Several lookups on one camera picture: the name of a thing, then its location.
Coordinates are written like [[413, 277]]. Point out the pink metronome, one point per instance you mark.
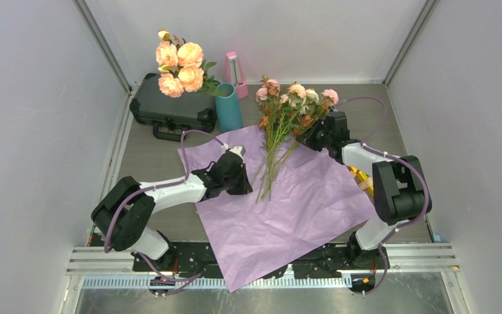
[[234, 75]]

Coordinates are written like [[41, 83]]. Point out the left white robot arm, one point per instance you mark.
[[123, 214]]

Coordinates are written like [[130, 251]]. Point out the purple and pink wrapping paper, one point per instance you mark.
[[314, 200]]

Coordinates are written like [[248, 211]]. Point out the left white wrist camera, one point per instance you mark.
[[237, 150]]

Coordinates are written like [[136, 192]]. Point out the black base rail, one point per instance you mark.
[[190, 258]]

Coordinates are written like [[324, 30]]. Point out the pink flower bouquet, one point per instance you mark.
[[286, 112]]

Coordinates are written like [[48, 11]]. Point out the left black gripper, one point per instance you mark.
[[244, 186]]

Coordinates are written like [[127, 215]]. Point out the black carrying case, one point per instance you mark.
[[168, 116]]

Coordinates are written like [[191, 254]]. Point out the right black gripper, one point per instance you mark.
[[308, 138]]

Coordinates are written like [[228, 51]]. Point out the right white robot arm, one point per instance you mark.
[[400, 192]]

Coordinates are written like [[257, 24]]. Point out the peach artificial roses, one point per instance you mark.
[[182, 67]]

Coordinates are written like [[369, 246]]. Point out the teal vase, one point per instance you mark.
[[228, 109]]

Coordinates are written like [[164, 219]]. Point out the yellow window block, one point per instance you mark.
[[364, 181]]

